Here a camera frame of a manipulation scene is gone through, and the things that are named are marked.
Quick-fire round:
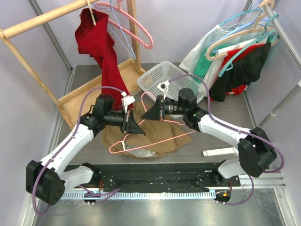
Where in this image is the blue wire hanger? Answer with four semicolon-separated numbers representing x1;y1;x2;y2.
93;0;137;60

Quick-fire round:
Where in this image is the tan cloth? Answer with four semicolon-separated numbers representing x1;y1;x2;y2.
100;101;193;160

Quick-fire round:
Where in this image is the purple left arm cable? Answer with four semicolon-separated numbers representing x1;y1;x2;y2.
32;86;122;215

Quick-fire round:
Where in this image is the beige hanger on metal rack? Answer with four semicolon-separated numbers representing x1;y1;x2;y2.
206;12;270;61

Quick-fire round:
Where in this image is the light blue hanger on rack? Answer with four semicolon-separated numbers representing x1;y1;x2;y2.
246;0;263;23

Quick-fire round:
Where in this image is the red garment on rack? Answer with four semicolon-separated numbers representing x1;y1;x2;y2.
222;44;264;96

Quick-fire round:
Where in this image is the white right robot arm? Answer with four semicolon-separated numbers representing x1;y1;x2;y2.
142;88;277;186

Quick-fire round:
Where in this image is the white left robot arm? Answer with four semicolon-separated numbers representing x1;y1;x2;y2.
25;94;143;205

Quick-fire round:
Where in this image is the pink wire hanger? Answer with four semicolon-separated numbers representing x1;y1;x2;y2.
109;91;196;155

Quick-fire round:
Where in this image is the red skirt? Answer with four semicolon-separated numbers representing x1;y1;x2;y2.
75;8;129;101

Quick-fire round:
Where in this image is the thick pink plastic hanger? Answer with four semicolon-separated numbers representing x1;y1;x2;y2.
96;0;154;49

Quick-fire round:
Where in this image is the black garment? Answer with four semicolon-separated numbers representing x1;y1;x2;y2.
209;42;271;102

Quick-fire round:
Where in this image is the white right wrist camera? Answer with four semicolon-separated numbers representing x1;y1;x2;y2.
157;80;170;100

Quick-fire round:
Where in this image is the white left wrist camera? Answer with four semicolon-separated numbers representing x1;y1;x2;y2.
121;91;135;113

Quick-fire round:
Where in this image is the teal plastic hanger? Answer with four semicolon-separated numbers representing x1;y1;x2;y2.
218;11;280;77

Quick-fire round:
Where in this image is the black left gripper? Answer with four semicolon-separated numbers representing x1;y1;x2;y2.
103;107;143;133

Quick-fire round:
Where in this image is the beige plastic hanger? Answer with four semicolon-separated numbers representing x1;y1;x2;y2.
86;0;96;26

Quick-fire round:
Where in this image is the white garment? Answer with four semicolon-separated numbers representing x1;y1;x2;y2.
179;14;254;87

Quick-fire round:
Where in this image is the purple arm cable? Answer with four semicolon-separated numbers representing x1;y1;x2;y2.
168;74;285;205
32;86;122;215

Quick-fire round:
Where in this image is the wooden clothes rack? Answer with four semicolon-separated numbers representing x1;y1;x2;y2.
0;0;148;130

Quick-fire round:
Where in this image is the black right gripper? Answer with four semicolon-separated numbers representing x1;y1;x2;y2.
142;95;187;122

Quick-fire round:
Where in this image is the white mesh basket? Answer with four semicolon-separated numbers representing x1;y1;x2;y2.
137;61;206;102

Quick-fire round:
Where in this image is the green garment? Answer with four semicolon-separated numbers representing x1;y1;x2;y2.
192;35;280;83

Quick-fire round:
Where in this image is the metal clothes rack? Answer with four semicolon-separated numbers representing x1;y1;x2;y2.
213;0;301;161

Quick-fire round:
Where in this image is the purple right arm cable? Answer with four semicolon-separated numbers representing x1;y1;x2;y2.
168;74;285;205

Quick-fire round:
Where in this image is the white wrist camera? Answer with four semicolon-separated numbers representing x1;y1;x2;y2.
121;91;135;113
157;80;170;100

